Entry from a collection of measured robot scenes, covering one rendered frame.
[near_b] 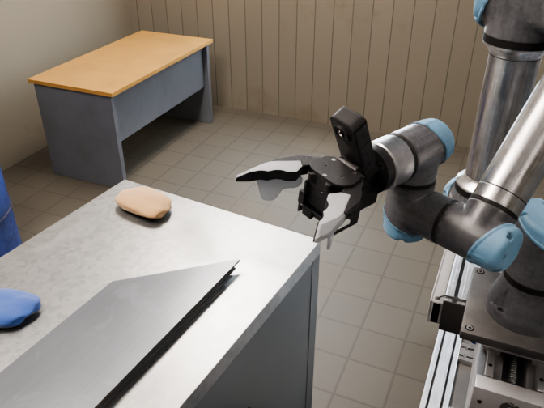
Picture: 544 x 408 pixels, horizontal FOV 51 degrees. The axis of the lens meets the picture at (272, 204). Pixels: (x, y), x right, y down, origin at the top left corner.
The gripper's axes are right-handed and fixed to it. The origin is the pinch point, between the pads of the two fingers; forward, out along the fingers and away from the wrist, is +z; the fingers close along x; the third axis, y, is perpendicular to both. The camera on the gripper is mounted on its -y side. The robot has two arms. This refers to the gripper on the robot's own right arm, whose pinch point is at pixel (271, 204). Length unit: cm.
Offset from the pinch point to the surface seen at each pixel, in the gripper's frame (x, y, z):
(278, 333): 16, 56, -22
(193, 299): 24.6, 42.0, -5.6
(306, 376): 17, 86, -37
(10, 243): 198, 159, -15
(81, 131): 259, 146, -84
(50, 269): 55, 49, 11
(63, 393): 19, 41, 24
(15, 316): 42, 44, 23
